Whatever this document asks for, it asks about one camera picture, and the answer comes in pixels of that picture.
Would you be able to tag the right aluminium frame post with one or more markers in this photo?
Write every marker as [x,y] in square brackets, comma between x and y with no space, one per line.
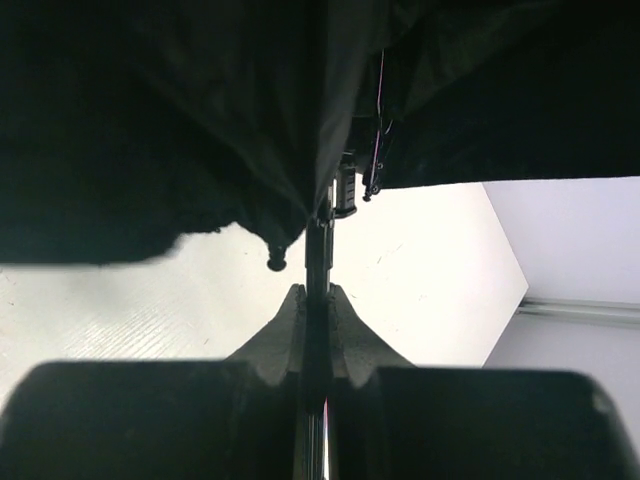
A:
[581,310]

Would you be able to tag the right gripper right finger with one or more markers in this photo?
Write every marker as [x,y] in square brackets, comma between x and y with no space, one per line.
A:
[389,419]

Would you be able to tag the black folding umbrella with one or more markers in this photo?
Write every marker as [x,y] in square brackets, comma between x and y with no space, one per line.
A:
[127,124]

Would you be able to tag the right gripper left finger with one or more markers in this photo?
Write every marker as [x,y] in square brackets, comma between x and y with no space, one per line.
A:
[236,418]

